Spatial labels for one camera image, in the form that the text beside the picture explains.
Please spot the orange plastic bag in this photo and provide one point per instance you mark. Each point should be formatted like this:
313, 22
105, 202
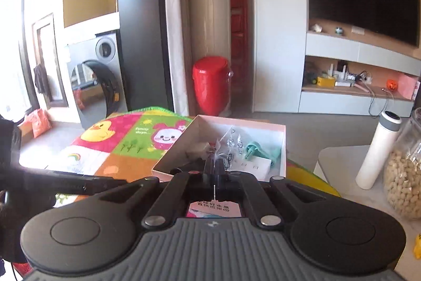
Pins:
37, 123

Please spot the red trash bin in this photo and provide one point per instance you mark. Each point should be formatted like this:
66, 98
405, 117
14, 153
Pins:
210, 86

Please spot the white router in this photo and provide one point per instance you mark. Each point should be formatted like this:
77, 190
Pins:
342, 82

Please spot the pink hair tool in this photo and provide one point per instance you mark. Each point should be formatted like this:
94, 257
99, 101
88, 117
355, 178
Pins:
363, 88

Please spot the small globe ornament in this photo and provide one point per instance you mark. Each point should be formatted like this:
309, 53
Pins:
339, 30

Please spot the white television cabinet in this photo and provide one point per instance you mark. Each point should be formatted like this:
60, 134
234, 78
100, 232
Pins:
329, 47

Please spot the black tall cabinet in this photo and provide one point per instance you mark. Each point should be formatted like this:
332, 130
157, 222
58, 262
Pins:
141, 21

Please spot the white thermos bottle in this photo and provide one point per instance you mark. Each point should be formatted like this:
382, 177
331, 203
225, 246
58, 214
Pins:
378, 152

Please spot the clear bag of screws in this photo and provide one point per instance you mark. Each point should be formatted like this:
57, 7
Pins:
230, 144

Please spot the yellow box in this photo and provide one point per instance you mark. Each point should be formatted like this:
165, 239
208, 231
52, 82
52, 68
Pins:
325, 82

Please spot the pink cardboard box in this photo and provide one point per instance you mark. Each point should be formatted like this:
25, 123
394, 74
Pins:
171, 159

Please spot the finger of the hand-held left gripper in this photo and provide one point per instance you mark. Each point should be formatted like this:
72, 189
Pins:
82, 182

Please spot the white shell ornament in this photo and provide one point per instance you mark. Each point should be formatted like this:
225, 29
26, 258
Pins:
316, 28

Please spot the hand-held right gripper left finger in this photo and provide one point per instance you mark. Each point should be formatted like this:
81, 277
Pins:
208, 175

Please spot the orange pumpkin ornament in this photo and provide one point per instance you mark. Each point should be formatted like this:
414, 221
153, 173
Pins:
391, 85

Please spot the pink paper bag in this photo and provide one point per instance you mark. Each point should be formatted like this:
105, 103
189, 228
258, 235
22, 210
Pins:
408, 86

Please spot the framed standing mirror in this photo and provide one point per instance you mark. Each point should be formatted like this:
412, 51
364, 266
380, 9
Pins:
49, 24

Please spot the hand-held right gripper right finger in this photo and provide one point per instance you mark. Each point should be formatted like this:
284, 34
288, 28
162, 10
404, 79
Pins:
221, 175

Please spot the teal plastic hook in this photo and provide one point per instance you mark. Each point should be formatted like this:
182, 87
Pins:
259, 151

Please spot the dark hanging cloth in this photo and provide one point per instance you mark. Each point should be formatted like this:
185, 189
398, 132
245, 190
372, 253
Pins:
41, 80

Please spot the glass jar of nuts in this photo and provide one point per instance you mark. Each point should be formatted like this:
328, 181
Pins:
404, 182

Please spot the grey washing machine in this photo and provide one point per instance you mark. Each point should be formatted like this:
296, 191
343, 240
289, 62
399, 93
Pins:
98, 83

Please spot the yellow object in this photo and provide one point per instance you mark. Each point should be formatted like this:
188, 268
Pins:
417, 246

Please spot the white power strip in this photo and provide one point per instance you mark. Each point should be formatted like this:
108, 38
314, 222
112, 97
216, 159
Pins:
360, 78

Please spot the colourful cartoon play mat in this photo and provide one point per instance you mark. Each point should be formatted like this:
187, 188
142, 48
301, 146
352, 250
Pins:
125, 156

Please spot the red storage rack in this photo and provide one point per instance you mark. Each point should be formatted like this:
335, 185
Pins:
238, 21

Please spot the white wall socket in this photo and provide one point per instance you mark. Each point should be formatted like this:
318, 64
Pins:
358, 30

